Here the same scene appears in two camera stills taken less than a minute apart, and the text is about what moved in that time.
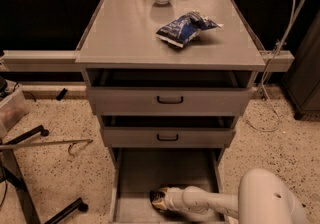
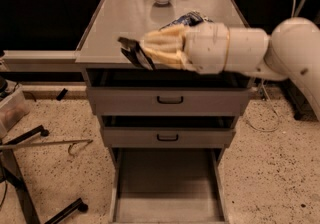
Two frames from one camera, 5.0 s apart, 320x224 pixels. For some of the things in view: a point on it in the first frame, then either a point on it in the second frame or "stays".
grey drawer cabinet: (169, 72) stays
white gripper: (173, 198) → (206, 47)
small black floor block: (61, 94) stays
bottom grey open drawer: (136, 172) stays
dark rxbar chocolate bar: (156, 195) → (136, 52)
